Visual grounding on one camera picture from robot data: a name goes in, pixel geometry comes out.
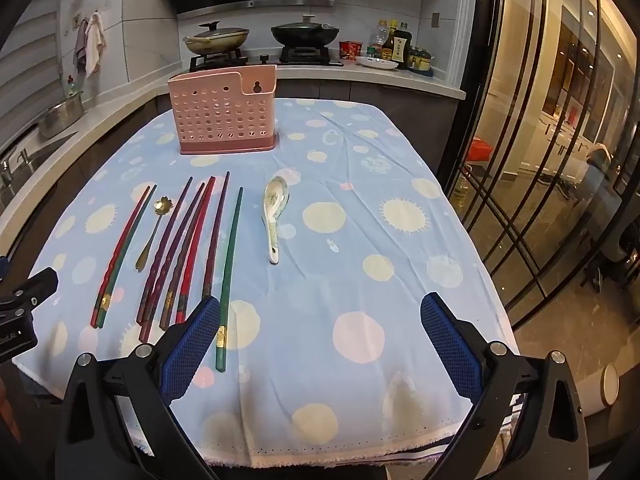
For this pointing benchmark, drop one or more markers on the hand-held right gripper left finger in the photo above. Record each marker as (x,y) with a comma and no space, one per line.
(190,350)

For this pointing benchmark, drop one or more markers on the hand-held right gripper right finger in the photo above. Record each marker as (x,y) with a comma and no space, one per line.
(450,345)

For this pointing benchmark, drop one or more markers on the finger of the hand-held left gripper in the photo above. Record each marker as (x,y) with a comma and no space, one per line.
(30,287)

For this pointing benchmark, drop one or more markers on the dark red chopstick pair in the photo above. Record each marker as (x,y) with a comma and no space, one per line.
(168,240)

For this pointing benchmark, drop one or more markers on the small golden spoon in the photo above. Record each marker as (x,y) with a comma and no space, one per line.
(161,206)

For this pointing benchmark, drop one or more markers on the white ceramic spoon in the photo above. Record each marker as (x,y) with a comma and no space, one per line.
(276,197)

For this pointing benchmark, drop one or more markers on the pink plastic utensil holder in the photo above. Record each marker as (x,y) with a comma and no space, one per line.
(220,110)

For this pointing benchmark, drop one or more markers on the steel faucet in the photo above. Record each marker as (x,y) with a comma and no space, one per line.
(10,165)

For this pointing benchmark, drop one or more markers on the steel sink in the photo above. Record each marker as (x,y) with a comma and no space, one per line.
(35,160)

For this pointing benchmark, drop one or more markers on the white round bin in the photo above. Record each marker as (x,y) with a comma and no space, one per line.
(595,390)

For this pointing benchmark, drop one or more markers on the steel pot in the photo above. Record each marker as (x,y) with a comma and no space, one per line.
(60,115)

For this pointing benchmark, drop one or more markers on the small red box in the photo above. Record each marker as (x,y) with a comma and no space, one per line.
(480,150)

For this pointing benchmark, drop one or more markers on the blue dotted tablecloth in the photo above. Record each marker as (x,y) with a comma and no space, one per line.
(325,185)

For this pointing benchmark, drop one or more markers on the green dish soap bottle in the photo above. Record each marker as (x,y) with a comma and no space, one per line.
(72,87)

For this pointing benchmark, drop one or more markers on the window blind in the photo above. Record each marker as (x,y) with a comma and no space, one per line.
(30,60)

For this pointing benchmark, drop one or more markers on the purple hanging towel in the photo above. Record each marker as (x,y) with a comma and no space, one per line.
(80,45)

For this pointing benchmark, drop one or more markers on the glass sliding door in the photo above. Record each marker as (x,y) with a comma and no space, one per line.
(530,110)

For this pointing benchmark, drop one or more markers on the white hanging towel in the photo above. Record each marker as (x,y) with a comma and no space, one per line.
(95,42)

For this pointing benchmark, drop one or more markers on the small seasoning jars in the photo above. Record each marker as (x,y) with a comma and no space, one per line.
(419,60)

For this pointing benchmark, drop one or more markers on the white plate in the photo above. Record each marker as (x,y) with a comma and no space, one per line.
(375,63)

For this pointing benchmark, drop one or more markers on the black gas stove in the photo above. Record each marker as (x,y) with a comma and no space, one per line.
(260,60)

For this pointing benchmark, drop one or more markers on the dark soy sauce bottle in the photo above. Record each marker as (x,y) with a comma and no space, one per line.
(402,47)

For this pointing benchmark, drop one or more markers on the yellow-capped sauce bottle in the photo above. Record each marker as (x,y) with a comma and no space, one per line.
(390,42)

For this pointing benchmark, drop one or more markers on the beige pan with lid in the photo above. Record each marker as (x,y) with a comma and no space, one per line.
(215,40)

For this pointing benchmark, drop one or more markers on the red container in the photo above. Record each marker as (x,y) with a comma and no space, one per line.
(350,50)

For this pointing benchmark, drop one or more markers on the clear oil bottle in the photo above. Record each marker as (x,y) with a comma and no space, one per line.
(378,37)

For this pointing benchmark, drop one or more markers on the black wok with lid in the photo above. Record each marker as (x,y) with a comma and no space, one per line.
(305,34)

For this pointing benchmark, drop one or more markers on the wall outlet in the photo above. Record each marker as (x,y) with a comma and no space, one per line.
(436,20)

